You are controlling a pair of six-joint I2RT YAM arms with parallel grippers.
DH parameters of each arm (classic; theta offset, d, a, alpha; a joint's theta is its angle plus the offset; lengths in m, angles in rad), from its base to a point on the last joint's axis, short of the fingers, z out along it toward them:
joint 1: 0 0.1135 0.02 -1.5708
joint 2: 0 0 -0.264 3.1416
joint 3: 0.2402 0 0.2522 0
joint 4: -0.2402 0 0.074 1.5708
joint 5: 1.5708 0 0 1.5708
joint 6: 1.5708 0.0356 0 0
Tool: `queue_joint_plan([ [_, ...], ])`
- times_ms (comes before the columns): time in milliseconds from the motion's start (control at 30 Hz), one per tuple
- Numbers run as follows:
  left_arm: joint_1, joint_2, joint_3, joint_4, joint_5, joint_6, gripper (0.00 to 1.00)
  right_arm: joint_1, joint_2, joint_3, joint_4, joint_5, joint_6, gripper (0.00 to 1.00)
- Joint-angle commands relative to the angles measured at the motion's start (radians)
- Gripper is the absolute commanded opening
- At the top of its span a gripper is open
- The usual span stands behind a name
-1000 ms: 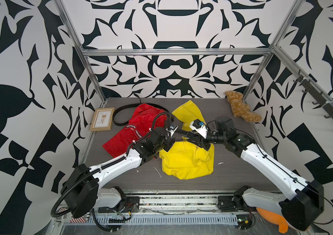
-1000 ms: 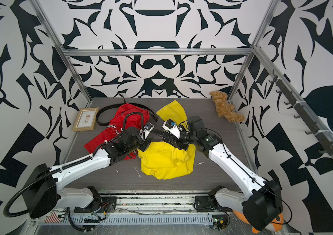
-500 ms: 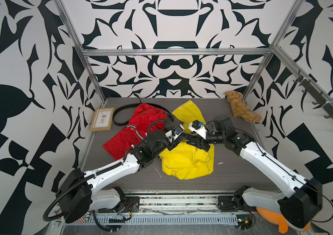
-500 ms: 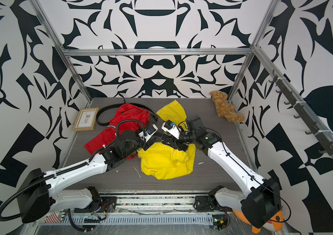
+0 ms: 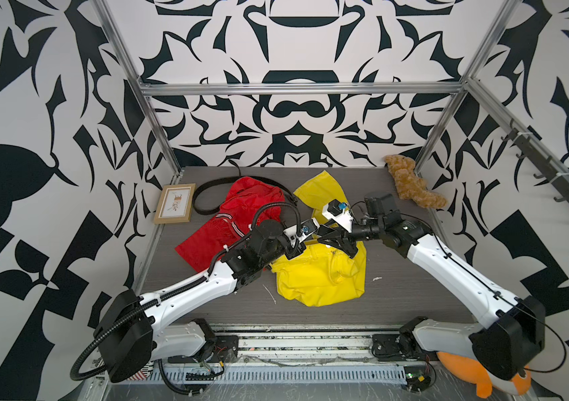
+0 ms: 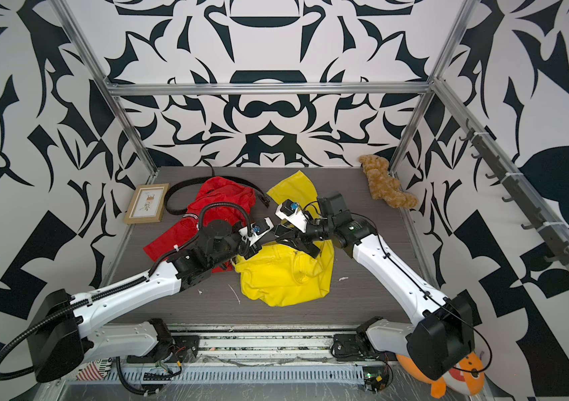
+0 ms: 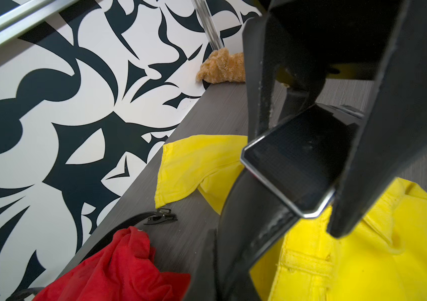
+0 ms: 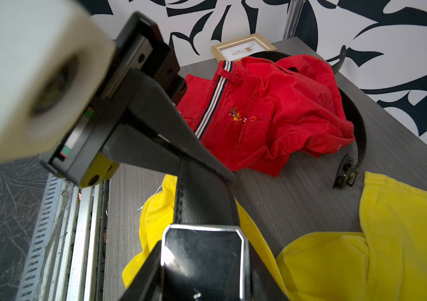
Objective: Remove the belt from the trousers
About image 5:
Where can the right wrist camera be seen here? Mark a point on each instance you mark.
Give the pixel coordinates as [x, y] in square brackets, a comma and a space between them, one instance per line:
[340, 213]

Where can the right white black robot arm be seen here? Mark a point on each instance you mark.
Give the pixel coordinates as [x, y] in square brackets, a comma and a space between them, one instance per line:
[509, 331]

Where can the orange shark plush toy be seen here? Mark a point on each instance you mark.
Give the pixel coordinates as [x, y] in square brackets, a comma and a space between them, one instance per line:
[472, 372]

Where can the wooden framed picture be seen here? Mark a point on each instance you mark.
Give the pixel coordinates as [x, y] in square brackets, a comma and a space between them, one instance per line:
[175, 204]

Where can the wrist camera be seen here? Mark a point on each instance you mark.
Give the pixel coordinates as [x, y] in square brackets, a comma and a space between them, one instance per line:
[299, 235]
[340, 213]

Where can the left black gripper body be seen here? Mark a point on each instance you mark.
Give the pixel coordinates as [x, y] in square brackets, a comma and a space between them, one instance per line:
[292, 253]

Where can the yellow trousers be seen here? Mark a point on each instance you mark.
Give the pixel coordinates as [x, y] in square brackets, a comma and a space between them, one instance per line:
[322, 275]

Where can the white cable duct strip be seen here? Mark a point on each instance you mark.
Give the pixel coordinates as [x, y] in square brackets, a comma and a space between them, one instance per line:
[272, 374]

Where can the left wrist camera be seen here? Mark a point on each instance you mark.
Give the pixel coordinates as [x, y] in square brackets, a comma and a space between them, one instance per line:
[299, 235]

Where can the small green circuit board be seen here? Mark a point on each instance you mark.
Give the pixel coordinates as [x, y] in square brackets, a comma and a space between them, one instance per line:
[417, 381]

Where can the red trousers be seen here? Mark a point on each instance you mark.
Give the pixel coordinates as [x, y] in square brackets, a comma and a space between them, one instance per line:
[230, 223]

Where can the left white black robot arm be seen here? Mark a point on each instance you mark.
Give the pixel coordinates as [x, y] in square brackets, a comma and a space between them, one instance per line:
[133, 333]

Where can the brown teddy bear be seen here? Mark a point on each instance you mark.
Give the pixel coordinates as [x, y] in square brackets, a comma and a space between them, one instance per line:
[409, 186]

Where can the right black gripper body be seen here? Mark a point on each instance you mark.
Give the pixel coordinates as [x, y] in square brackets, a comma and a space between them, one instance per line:
[348, 238]

